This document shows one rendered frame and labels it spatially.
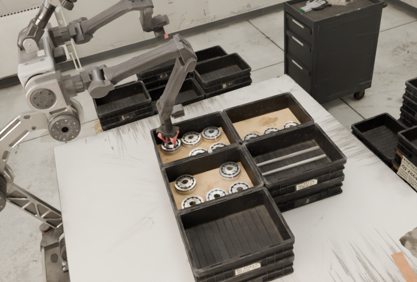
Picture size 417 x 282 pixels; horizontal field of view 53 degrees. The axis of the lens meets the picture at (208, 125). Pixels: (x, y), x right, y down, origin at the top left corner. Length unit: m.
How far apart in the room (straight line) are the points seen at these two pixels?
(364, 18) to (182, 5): 2.32
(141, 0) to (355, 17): 1.91
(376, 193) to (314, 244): 0.43
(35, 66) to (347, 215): 1.47
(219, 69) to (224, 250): 2.00
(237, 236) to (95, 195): 0.85
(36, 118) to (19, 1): 2.76
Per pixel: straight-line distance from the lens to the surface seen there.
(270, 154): 2.12
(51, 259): 2.74
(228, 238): 1.79
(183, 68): 1.75
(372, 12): 3.50
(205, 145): 2.20
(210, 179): 2.01
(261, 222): 1.83
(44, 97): 1.68
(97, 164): 2.47
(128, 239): 2.04
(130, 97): 3.33
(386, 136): 3.16
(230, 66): 3.50
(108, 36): 4.97
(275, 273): 1.79
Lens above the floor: 2.26
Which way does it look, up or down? 38 degrees down
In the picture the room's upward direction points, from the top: 8 degrees counter-clockwise
